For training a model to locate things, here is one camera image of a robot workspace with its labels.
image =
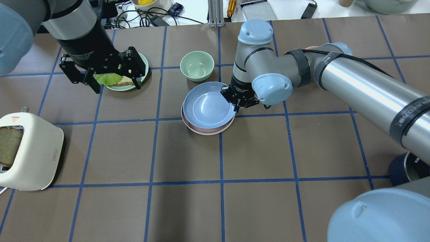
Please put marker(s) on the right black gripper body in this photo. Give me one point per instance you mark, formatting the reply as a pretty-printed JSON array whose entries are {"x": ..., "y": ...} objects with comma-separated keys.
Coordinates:
[{"x": 241, "y": 87}]

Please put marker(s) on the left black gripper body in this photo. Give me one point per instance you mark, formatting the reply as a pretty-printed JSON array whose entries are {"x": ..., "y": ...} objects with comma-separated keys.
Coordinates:
[{"x": 88, "y": 46}]

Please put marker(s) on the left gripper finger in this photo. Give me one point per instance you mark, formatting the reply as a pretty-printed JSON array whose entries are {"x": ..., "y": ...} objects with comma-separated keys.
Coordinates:
[
  {"x": 137, "y": 82},
  {"x": 96, "y": 87}
]

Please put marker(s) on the blue plate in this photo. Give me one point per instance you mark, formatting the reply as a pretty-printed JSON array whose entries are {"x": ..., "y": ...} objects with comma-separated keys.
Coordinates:
[{"x": 206, "y": 108}]

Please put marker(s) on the pink plate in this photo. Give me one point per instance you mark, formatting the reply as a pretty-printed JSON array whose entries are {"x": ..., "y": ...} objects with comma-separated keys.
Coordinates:
[{"x": 205, "y": 131}]

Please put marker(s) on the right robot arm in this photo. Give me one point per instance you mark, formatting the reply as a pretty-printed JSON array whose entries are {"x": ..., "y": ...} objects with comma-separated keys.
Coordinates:
[{"x": 397, "y": 214}]

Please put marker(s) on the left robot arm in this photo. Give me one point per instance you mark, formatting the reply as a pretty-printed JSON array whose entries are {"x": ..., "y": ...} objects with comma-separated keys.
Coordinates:
[{"x": 77, "y": 28}]

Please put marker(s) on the bread slice on plate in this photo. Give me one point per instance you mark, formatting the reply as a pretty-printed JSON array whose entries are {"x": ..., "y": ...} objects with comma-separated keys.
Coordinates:
[{"x": 124, "y": 82}]

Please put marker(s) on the green lettuce leaf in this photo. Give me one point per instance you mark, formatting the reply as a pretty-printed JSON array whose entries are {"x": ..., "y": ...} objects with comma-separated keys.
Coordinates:
[{"x": 109, "y": 79}]

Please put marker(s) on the green plate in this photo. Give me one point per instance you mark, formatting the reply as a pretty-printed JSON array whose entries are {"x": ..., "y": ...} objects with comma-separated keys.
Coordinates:
[{"x": 131, "y": 64}]

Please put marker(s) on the green bowl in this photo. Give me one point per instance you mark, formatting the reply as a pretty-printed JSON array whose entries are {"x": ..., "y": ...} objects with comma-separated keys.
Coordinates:
[{"x": 197, "y": 66}]

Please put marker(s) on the yellow toy fruit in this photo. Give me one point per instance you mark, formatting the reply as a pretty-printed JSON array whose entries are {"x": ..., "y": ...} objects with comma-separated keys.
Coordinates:
[{"x": 145, "y": 2}]

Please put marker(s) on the beige bowl with toys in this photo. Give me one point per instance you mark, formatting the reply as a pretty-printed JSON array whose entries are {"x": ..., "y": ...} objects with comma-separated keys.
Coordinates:
[{"x": 162, "y": 4}]

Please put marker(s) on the gold cylinder tool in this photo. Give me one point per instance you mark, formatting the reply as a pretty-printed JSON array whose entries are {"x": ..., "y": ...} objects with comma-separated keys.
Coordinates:
[{"x": 231, "y": 8}]

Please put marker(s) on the bread slice in toaster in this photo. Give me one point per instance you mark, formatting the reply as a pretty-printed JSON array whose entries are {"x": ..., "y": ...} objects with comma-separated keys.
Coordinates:
[{"x": 9, "y": 144}]

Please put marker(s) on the white toaster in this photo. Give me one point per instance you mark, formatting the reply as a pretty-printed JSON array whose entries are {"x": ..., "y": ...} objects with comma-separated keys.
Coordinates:
[{"x": 38, "y": 155}]

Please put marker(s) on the black power adapter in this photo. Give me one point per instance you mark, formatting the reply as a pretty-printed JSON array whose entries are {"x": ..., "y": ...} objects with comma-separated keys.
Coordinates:
[{"x": 309, "y": 11}]

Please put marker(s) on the dark blue pot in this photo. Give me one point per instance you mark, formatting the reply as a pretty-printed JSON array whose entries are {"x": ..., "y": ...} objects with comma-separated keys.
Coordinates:
[{"x": 407, "y": 168}]

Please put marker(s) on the aluminium frame post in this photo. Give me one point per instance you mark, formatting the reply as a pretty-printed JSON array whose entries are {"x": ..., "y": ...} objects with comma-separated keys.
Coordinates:
[{"x": 216, "y": 13}]

